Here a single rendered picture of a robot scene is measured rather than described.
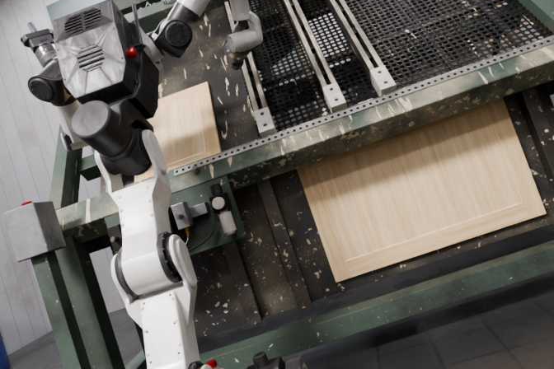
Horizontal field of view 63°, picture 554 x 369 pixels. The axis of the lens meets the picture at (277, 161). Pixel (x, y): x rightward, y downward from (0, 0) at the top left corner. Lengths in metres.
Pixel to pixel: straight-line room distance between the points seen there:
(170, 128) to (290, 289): 0.87
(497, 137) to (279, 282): 1.09
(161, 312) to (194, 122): 0.96
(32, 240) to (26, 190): 4.32
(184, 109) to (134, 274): 1.01
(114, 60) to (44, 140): 4.56
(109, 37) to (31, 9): 4.85
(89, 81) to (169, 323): 0.72
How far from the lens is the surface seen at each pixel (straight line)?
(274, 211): 1.91
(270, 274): 2.01
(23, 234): 1.81
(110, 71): 1.44
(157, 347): 1.30
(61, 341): 1.84
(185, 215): 1.66
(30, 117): 6.09
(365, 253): 1.98
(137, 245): 1.30
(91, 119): 1.29
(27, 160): 6.08
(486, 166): 2.07
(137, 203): 1.36
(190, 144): 1.94
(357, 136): 1.74
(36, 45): 2.04
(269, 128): 1.76
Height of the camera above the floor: 0.70
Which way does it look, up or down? 3 degrees up
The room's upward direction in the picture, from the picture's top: 19 degrees counter-clockwise
